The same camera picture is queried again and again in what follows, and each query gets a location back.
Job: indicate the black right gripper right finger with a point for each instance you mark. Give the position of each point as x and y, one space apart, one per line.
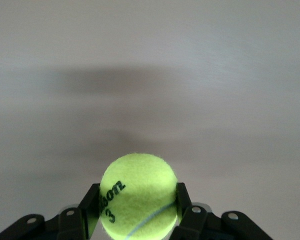
187 210

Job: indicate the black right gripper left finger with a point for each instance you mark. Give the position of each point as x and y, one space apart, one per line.
88 210

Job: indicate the yellow tennis ball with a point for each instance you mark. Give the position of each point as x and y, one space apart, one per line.
140 195

